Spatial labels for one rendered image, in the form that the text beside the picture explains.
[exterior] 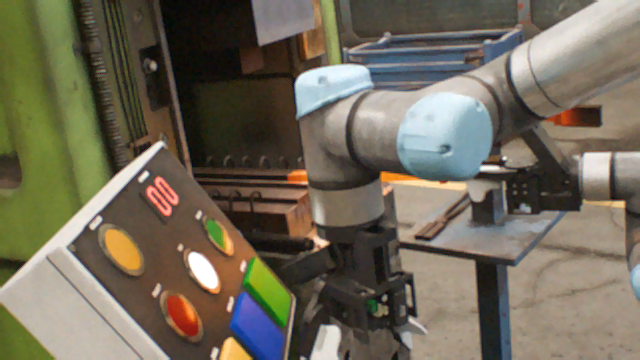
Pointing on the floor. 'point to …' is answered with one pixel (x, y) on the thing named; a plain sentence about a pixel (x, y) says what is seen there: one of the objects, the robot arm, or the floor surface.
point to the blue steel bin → (430, 57)
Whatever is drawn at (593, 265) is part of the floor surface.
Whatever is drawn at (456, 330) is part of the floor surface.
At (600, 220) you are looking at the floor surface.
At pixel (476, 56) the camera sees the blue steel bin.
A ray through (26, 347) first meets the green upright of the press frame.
